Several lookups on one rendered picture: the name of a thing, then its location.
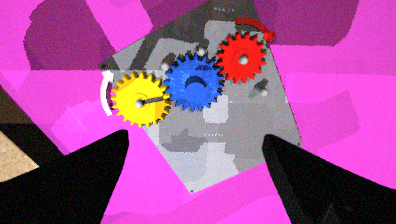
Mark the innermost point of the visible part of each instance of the red gear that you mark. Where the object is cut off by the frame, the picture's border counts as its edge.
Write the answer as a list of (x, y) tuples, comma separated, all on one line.
[(231, 53)]

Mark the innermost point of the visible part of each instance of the white curved arrow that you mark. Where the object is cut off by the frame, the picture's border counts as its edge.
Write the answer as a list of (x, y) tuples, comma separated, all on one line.
[(108, 76)]

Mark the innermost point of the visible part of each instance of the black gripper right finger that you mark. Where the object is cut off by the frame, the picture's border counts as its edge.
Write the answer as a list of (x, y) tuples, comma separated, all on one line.
[(315, 191)]

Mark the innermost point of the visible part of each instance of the yellow gear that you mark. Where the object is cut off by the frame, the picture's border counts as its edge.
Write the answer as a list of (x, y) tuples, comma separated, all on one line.
[(145, 88)]

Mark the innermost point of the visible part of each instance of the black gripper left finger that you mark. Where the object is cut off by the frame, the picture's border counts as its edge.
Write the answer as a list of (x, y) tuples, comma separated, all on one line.
[(74, 189)]

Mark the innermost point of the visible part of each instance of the blue gear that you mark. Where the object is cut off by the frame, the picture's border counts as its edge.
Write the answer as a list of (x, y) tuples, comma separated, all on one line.
[(194, 82)]

